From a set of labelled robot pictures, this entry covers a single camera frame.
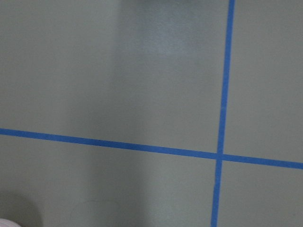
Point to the pink bowl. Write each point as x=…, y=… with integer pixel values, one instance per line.
x=7, y=223

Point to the blue tape line right lengthwise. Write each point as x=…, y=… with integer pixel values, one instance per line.
x=223, y=114

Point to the blue tape line crosswise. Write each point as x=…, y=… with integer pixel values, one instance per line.
x=154, y=149

